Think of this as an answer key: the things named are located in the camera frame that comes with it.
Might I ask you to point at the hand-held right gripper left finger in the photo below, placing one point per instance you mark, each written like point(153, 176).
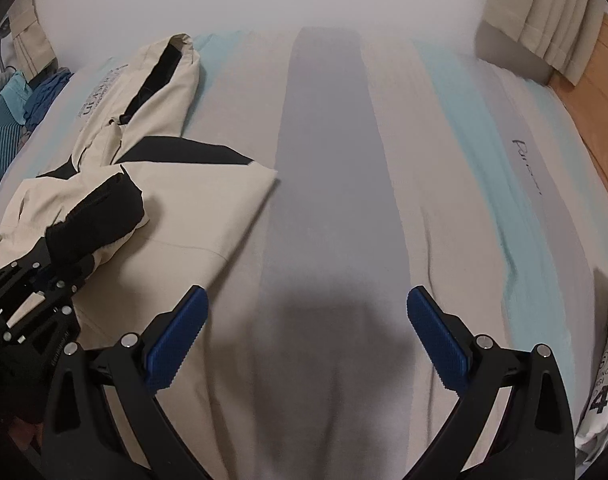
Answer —
point(176, 341)

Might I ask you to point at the pile of blue clothes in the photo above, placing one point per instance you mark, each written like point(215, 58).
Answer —
point(44, 95)

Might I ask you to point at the teal ribbed suitcase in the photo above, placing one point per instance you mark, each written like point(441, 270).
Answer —
point(1, 130)

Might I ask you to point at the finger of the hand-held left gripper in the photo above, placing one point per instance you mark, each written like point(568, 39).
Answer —
point(19, 272)
point(54, 310)

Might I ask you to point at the beige pleated curtain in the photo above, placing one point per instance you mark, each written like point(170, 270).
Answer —
point(31, 45)
point(543, 10)

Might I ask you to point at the striped bed sheet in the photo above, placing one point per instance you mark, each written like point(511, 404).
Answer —
point(334, 185)

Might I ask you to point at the beige and black jacket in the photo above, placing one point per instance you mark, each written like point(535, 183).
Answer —
point(184, 210)

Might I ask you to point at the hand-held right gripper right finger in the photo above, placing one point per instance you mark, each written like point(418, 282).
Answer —
point(441, 345)

